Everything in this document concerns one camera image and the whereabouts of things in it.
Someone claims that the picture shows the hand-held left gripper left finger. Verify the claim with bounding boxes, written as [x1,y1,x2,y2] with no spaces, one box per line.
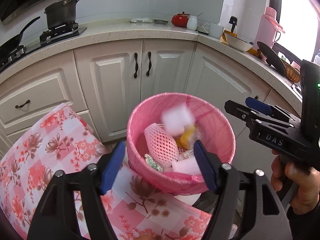
[27,141,126,240]

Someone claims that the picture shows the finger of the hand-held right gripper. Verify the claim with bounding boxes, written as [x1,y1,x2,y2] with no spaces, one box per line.
[224,100,265,127]
[245,97,295,122]

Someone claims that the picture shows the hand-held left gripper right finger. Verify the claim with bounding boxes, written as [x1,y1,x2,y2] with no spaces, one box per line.
[193,139,293,240]

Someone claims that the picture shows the white foam roll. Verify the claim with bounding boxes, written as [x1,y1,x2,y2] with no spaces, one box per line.
[172,160,202,176]

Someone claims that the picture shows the pink trash bin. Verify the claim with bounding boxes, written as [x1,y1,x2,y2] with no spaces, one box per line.
[126,93,236,195]

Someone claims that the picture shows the yellow sponge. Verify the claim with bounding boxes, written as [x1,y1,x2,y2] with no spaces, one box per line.
[176,124,197,147]

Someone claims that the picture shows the green striped wrapper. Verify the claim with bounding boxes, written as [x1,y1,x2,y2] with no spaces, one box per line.
[144,154,163,173]

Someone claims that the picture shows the large pink foam fruit net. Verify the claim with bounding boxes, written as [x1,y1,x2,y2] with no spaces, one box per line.
[144,123,179,168]

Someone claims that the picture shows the white foam block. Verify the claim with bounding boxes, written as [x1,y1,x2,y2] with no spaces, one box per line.
[161,105,195,133]

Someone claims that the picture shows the person's right forearm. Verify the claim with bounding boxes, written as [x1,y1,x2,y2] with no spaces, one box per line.
[286,200,320,240]

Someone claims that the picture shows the person's right hand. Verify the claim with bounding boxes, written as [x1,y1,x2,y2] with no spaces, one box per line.
[271,155,320,215]

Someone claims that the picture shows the white corner cabinet door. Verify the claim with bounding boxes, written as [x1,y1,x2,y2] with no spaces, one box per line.
[184,42,272,150]

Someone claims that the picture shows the orange woven basket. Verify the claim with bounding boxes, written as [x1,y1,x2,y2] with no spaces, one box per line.
[282,60,302,83]

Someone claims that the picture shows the black round lid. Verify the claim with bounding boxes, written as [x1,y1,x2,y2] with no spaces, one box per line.
[257,41,287,74]

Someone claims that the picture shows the yellow dish cloth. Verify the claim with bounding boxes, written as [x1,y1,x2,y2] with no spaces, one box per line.
[247,46,263,58]

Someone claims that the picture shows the white bowl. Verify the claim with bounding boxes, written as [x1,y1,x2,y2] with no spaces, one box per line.
[223,31,254,53]

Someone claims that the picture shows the pink floral tablecloth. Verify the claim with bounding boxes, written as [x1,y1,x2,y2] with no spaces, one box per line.
[0,104,213,240]

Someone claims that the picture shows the pink thermos jug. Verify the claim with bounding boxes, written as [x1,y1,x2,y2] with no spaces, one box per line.
[257,6,285,62]

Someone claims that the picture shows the white mug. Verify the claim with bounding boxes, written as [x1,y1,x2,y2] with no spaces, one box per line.
[203,22,225,40]

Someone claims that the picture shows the kitchen window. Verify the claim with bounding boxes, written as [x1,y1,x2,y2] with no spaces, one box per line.
[272,0,320,63]

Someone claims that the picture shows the black kitchen utensil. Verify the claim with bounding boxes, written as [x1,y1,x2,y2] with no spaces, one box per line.
[221,16,238,42]

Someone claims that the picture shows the white jar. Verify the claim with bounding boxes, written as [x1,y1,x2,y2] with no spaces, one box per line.
[186,12,203,30]

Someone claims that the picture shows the red teapot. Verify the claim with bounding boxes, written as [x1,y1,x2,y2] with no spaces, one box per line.
[171,12,192,28]

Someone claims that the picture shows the white kitchen drawer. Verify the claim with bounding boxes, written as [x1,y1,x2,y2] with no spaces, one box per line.
[0,66,89,135]

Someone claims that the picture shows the black gas stove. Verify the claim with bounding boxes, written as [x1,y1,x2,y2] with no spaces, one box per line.
[0,22,88,67]

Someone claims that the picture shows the black frying pan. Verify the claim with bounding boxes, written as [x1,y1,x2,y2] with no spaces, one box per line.
[0,16,41,55]

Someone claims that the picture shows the black cooking pot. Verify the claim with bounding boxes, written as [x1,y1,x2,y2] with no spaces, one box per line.
[44,0,83,30]

